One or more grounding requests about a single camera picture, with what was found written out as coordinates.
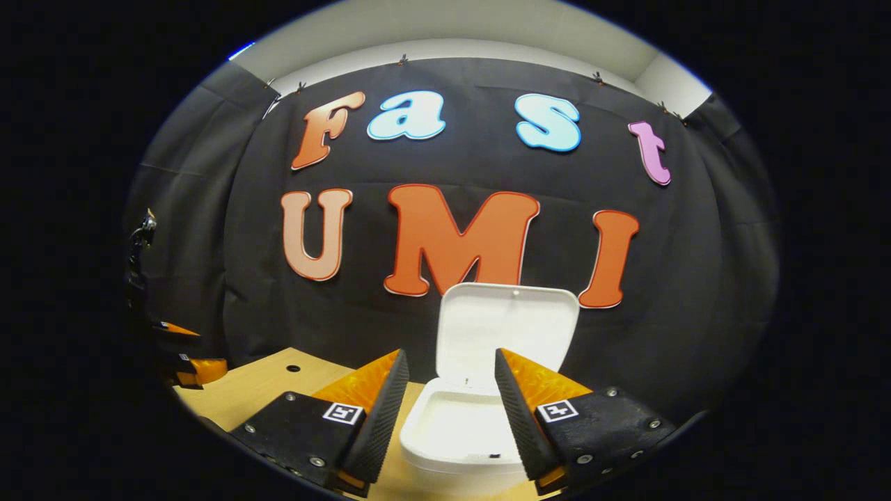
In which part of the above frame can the white garbage bin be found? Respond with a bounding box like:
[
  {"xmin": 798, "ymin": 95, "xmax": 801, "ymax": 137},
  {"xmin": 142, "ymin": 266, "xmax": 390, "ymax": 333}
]
[{"xmin": 399, "ymin": 282, "xmax": 581, "ymax": 498}]

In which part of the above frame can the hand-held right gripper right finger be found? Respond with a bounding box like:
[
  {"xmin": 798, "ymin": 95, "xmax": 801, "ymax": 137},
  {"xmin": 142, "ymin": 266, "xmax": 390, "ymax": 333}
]
[{"xmin": 494, "ymin": 348, "xmax": 677, "ymax": 496}]

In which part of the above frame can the wooden desktop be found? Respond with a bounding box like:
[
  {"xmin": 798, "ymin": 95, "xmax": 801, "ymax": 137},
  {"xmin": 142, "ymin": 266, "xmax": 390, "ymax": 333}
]
[{"xmin": 173, "ymin": 347, "xmax": 565, "ymax": 501}]

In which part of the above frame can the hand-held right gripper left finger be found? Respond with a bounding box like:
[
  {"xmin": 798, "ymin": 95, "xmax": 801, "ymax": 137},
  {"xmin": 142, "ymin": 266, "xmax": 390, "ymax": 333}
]
[{"xmin": 228, "ymin": 348, "xmax": 411, "ymax": 498}]

